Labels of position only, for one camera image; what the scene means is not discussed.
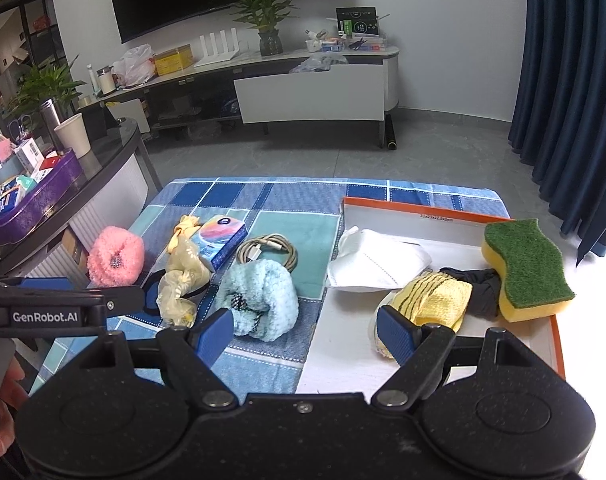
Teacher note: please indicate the dark blue curtain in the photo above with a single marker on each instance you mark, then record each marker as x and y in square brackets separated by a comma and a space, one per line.
[559, 123]

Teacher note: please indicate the yellow green sponge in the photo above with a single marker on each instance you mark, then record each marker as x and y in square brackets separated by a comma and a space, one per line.
[530, 268]

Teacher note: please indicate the dark navy cloth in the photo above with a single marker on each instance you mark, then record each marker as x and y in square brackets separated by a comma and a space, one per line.
[486, 286]

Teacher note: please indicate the person left hand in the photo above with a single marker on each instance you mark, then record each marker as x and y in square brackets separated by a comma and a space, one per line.
[12, 395]

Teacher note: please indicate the yellow box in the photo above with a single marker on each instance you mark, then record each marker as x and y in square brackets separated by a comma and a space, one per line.
[173, 60]

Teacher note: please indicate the white tv cabinet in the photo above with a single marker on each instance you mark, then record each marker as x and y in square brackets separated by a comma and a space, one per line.
[297, 86]

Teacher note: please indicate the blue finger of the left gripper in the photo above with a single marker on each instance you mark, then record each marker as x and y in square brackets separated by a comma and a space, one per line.
[48, 283]
[151, 290]

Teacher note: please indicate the white orange cardboard box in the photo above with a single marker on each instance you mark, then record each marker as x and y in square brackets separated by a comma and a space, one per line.
[340, 356]

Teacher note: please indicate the potted green plant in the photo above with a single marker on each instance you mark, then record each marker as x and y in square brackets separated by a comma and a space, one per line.
[264, 16]

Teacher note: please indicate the purple tray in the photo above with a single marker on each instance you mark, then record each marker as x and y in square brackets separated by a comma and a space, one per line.
[17, 224]

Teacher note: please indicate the white plastic bag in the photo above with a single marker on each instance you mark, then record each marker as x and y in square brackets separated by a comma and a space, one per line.
[135, 67]

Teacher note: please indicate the black green box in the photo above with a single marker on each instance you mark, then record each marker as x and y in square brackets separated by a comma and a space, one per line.
[358, 20]

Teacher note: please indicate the white router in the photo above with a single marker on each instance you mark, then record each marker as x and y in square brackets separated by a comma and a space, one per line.
[218, 48]

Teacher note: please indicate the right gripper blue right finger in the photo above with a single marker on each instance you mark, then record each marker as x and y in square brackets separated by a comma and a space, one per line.
[420, 351]

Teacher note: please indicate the black round side table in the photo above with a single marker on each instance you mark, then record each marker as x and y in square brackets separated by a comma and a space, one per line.
[117, 182]

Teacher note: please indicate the colourful tissue pack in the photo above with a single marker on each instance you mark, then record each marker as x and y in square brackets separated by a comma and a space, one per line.
[218, 239]

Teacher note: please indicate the white paper cup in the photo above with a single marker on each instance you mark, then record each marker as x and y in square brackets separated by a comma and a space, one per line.
[73, 135]

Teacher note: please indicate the yellow striped towel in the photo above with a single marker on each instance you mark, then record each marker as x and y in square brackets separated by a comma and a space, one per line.
[430, 298]

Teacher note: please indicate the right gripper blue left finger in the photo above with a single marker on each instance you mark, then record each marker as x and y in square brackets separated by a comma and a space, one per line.
[188, 357]

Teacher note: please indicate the light blue fluffy hat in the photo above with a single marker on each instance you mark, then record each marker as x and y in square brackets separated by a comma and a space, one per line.
[261, 297]

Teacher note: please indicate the pink fluffy hat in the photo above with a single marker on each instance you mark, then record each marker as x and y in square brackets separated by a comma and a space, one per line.
[116, 258]

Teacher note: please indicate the orange yellow scrunchie cloth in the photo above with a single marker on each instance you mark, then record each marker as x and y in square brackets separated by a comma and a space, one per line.
[187, 226]

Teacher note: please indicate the white face mask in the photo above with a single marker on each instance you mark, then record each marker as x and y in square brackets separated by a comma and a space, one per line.
[368, 261]

